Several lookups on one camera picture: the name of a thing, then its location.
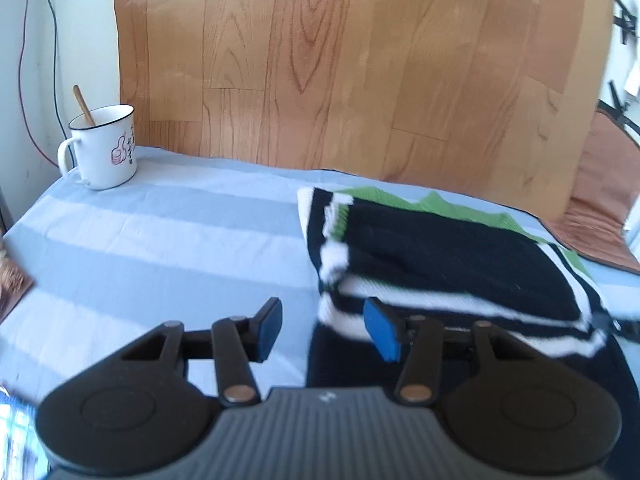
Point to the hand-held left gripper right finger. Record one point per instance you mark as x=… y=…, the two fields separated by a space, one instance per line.
x=381 y=332

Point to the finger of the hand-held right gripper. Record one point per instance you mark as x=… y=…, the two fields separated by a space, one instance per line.
x=622 y=327

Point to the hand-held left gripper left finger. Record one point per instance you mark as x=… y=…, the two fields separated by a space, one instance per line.
x=267 y=331

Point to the navy white green striped sweater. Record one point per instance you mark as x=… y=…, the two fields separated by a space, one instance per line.
x=450 y=255

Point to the blue white striped sheet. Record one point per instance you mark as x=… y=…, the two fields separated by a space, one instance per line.
x=175 y=240

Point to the brown mat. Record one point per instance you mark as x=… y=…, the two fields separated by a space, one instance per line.
x=600 y=195

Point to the long black tape strip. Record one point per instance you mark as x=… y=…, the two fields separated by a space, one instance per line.
x=620 y=119

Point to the short black tape strip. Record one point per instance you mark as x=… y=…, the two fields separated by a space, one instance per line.
x=615 y=96

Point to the white enamel mug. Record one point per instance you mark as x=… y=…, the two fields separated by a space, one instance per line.
x=107 y=157

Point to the brown patterned object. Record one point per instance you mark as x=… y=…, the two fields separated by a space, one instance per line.
x=12 y=285

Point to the wood grain vinyl sheet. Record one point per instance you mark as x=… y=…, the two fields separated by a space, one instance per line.
x=350 y=60

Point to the wooden spoon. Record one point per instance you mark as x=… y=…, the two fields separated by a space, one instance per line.
x=83 y=105

